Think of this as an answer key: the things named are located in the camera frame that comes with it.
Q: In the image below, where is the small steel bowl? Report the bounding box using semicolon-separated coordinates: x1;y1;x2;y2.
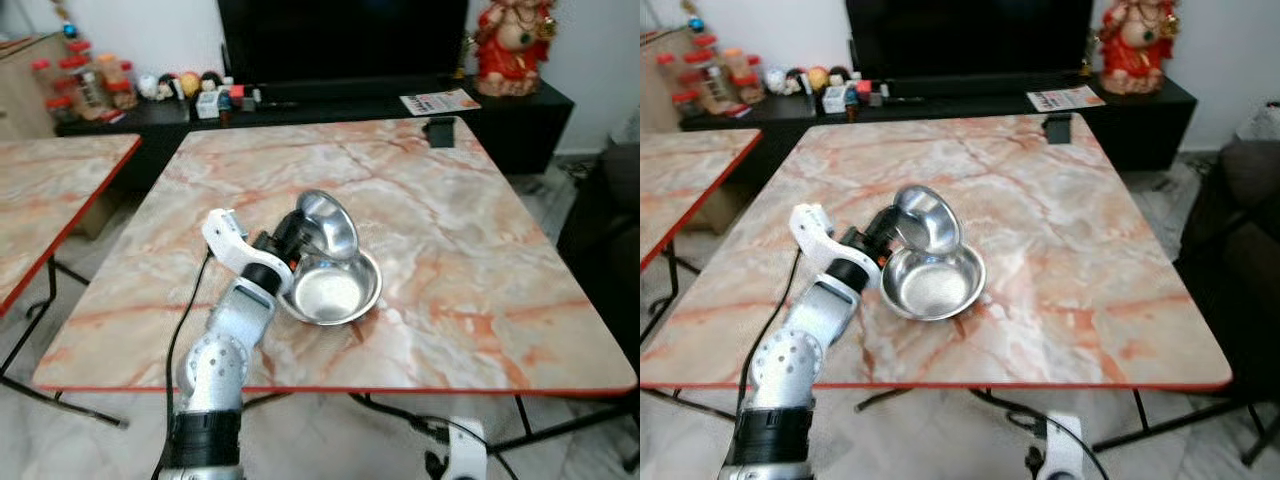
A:
294;189;362;264
892;184;964;258

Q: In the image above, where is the large steel bowl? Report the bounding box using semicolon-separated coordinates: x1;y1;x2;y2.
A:
277;248;384;327
879;243;987;322

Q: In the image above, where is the marble top folding table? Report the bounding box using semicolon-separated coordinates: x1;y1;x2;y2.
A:
640;128;763;341
640;112;1233;461
33;117;641;456
0;134;142;429

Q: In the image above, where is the printed paper leaflet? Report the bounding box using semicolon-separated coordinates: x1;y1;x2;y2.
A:
1026;86;1107;113
400;89;482;117

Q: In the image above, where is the black television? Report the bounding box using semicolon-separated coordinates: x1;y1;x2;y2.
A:
845;0;1095;83
217;0;470;87

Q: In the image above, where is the large red lid jar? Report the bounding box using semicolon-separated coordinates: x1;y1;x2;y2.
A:
696;55;733;109
72;62;111;113

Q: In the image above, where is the black sofa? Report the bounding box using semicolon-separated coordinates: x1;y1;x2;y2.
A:
1175;140;1280;406
556;140;641;401

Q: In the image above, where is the red deity statue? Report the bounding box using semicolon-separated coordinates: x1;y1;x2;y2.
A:
1097;0;1178;97
474;0;557;99

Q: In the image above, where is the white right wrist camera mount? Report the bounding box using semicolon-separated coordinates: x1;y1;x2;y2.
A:
1040;412;1088;480
444;417;489;480

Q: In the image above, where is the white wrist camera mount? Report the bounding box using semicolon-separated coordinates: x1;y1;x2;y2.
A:
444;417;489;480
789;203;859;271
202;208;269;276
1040;412;1088;480

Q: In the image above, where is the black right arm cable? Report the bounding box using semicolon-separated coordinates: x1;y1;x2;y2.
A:
405;412;521;480
1005;405;1111;480

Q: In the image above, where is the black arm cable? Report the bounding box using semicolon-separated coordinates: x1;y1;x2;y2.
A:
735;245;803;471
405;412;521;480
150;245;216;480
1005;405;1111;480

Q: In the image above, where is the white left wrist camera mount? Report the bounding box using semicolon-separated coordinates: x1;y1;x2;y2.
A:
789;203;859;271
202;208;269;276

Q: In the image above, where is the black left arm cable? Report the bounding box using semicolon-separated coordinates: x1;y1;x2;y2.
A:
735;245;803;471
150;245;216;480

